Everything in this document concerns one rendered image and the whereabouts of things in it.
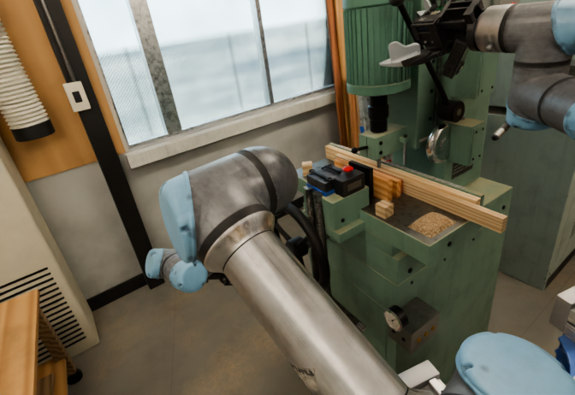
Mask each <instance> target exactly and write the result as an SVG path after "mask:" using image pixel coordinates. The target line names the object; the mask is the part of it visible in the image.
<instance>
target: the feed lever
mask: <svg viewBox="0 0 575 395"><path fill-rule="evenodd" d="M388 1H389V3H390V4H391V5H392V6H395V7H398V9H399V11H400V13H401V16H402V18H403V20H404V22H405V23H406V26H407V28H408V30H409V32H410V34H411V35H412V38H413V40H414V42H415V43H418V44H420V46H421V49H420V50H423V49H424V46H423V45H422V44H421V42H420V40H416V39H415V37H414V35H413V31H412V28H411V24H413V23H412V20H411V17H410V15H409V14H408V12H407V10H406V7H405V5H404V1H405V0H388ZM425 65H426V67H427V69H428V70H429V73H430V76H431V78H432V79H433V81H434V83H435V85H436V88H437V90H438V91H439V93H440V95H441V97H442V101H441V102H440V104H439V106H438V108H437V116H438V119H439V120H442V121H450V122H458V121H460V120H464V119H465V116H464V113H465V105H464V103H463V102H462V101H457V100H450V99H448V96H447V94H446V92H445V91H444V89H443V87H442V84H441V81H440V80H439V78H438V76H437V74H436V71H435V69H434V67H433V65H432V63H431V61H429V62H426V63H425Z"/></svg>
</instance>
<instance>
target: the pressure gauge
mask: <svg viewBox="0 0 575 395"><path fill-rule="evenodd" d="M383 315H384V319H385V321H386V322H387V323H388V325H389V326H390V327H391V328H392V329H393V330H395V331H396V332H400V331H401V330H402V329H404V328H405V327H406V326H408V323H409V321H408V317H407V315H406V313H405V312H404V310H403V309H402V308H400V307H399V306H397V305H392V306H390V307H389V308H387V309H386V310H384V312H383ZM391 320H394V321H391Z"/></svg>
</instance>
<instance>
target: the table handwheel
mask: <svg viewBox="0 0 575 395"><path fill-rule="evenodd" d="M283 211H284V212H286V213H288V214H289V215H291V216H292V217H293V218H294V219H295V220H296V221H297V222H298V223H299V225H300V226H301V228H302V229H303V231H304V232H305V234H306V236H305V237H304V238H302V237H300V236H296V237H294V238H291V237H290V236H289V235H288V234H287V233H286V232H285V231H284V229H283V228H282V227H281V226H280V225H279V224H278V222H277V218H278V215H275V225H274V233H275V234H276V235H277V236H278V237H279V239H281V237H280V234H281V235H282V236H283V238H284V239H285V240H286V241H287V242H286V244H285V246H286V247H287V248H288V249H289V250H290V251H291V252H292V253H293V254H294V255H295V256H296V258H297V259H298V260H299V261H300V262H301V264H302V265H303V266H304V267H305V264H304V260H303V256H305V255H307V254H308V250H309V248H311V247H312V248H313V250H314V252H315V255H316V258H317V263H318V267H319V273H320V279H319V282H318V284H319V285H320V286H321V287H322V288H323V289H324V290H325V291H326V290H327V289H328V287H329V282H330V268H329V260H328V257H327V254H326V251H325V249H324V246H323V243H322V241H321V239H320V237H319V236H318V234H317V231H316V229H315V228H314V226H313V225H312V224H311V222H310V221H309V220H308V218H307V217H306V216H305V215H304V214H303V213H302V212H301V211H300V210H299V209H298V208H297V207H295V206H294V205H292V204H291V203H290V204H289V205H288V206H287V207H286V208H285V209H284V210H283Z"/></svg>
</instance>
